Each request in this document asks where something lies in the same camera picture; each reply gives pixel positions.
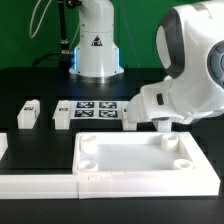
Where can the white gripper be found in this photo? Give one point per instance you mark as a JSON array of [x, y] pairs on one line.
[[153, 103]]

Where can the white desk tabletop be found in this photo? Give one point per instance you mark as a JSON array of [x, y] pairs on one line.
[[134, 152]]

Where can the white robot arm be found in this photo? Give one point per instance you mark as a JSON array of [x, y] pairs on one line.
[[190, 44]]

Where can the white L-shaped obstacle fixture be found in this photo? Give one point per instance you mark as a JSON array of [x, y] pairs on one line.
[[202, 181]]

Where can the white part at left edge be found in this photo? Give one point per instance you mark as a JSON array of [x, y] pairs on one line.
[[3, 144]]

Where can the base plate with fiducial tags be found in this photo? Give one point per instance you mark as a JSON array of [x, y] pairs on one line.
[[98, 110]]

